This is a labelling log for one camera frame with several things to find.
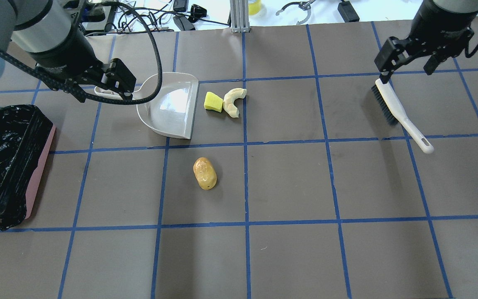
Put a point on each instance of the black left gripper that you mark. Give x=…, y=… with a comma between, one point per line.
x=65, y=53

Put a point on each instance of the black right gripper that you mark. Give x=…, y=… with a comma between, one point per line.
x=439, y=25

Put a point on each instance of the white plastic dustpan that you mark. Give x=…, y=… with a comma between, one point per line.
x=171, y=113

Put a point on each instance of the white hand brush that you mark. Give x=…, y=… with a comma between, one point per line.
x=394, y=113

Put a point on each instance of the yellow sponge piece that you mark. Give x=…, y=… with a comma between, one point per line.
x=213, y=102

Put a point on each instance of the pale curved peel piece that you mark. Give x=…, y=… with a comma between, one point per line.
x=229, y=101

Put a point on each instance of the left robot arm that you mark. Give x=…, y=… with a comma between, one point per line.
x=40, y=38

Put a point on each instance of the pink bin with black bag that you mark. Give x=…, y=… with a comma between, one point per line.
x=24, y=135

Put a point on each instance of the black power adapter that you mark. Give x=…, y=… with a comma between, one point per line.
x=347, y=12

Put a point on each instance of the orange potato toy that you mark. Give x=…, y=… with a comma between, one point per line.
x=204, y=173

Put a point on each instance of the aluminium frame post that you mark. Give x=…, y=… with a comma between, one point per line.
x=239, y=13

